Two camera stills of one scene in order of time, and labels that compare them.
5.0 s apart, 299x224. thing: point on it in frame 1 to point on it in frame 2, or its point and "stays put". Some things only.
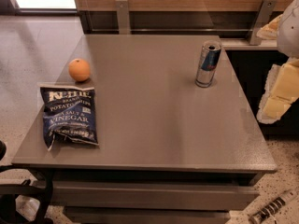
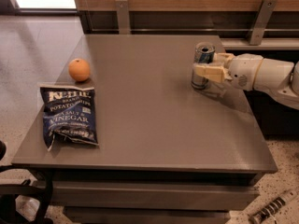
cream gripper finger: x=281 y=90 to x=215 y=73
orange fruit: x=78 y=69 stays put
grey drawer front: x=143 y=194 stays put
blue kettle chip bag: x=69 y=112 stays put
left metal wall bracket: x=122 y=16 stays put
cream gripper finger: x=269 y=31 to x=223 y=58
